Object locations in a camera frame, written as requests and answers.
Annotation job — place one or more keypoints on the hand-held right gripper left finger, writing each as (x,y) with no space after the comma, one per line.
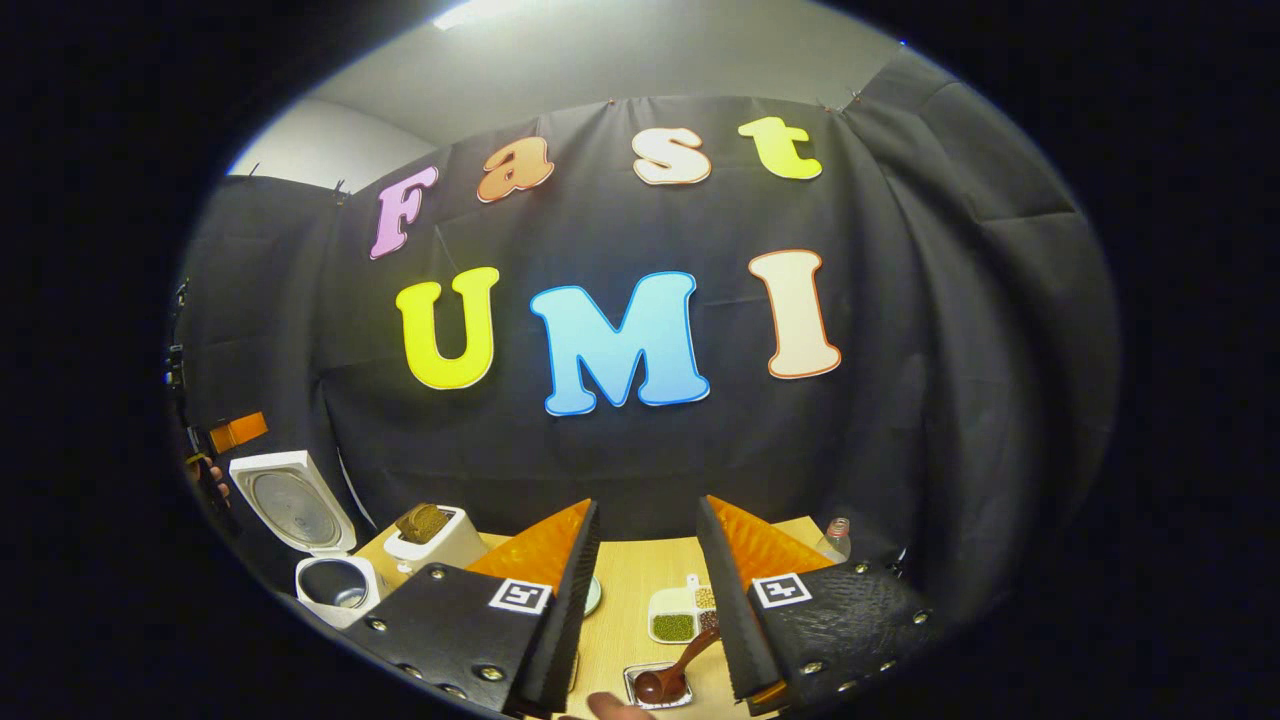
(560,620)

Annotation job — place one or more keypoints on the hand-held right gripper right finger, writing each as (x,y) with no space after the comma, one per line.
(735,620)

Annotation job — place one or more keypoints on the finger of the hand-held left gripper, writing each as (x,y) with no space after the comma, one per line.
(240,432)

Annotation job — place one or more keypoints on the brown wooden spoon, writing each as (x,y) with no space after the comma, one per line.
(690,650)

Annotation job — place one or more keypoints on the white rice cooker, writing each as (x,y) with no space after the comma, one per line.
(290,505)

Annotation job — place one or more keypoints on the clear square chopstick holder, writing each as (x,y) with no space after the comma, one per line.
(632,672)

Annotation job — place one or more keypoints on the dark red beans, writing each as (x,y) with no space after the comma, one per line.
(708,620)

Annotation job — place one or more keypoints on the yellow soybeans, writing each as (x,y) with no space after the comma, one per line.
(705,597)

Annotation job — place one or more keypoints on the pale green plate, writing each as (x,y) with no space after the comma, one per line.
(594,597)

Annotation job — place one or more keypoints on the green mung beans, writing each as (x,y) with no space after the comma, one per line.
(673,627)

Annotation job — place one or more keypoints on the white divided dish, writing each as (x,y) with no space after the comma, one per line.
(665,602)

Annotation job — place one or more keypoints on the clear bottle with red cap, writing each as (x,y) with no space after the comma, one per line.
(836,545)

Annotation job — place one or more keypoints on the white toaster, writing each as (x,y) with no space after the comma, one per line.
(455,545)

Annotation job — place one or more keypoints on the brown toast slice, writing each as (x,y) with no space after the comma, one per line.
(412,528)
(438,520)

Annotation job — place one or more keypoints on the black backdrop cloth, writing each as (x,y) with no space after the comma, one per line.
(620,220)

